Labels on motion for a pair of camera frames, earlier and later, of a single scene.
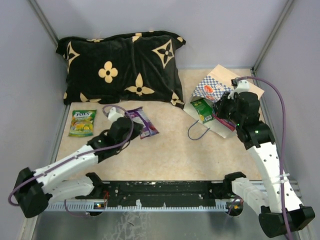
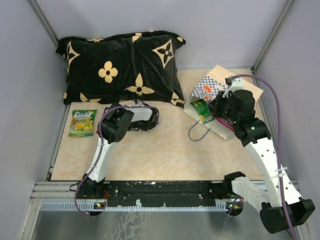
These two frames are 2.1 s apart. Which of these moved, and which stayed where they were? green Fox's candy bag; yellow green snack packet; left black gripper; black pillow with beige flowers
Moved: left black gripper
Stayed: yellow green snack packet; black pillow with beige flowers; green Fox's candy bag
